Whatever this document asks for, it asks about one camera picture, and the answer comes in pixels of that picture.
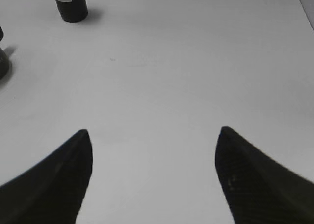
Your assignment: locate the dark red wine bottle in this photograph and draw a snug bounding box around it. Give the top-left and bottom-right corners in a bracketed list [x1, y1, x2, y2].
[55, 0, 88, 23]

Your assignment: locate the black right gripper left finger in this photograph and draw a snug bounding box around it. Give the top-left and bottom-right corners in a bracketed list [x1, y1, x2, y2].
[0, 129, 92, 224]

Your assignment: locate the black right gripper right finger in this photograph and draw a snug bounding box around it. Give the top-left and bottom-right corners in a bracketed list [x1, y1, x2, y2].
[215, 126, 314, 224]

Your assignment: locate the black mug white interior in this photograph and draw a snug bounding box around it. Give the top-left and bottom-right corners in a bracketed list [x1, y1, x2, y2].
[0, 26, 11, 80]

